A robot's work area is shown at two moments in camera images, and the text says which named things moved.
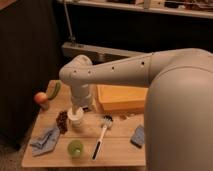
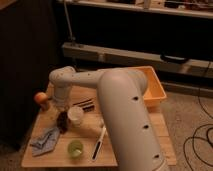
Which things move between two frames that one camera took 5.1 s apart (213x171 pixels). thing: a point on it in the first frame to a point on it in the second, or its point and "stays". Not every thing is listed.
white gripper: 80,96 to 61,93
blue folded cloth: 45,142 stays
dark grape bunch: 62,121 stays
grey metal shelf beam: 97,54 stays
